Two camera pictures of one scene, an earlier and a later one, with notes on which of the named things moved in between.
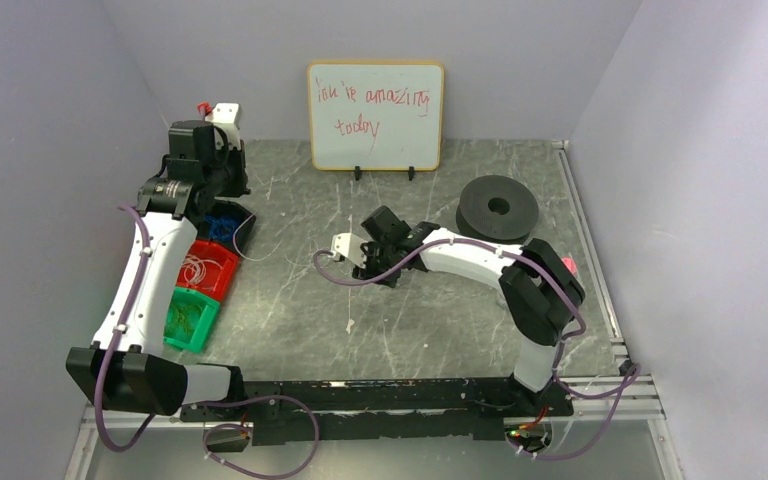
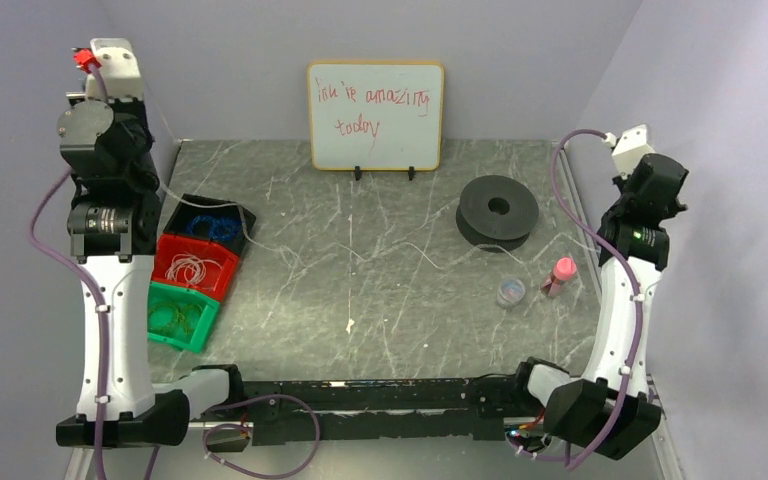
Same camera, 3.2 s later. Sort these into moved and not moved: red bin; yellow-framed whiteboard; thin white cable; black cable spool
Moved: thin white cable
Not moved: black cable spool; yellow-framed whiteboard; red bin
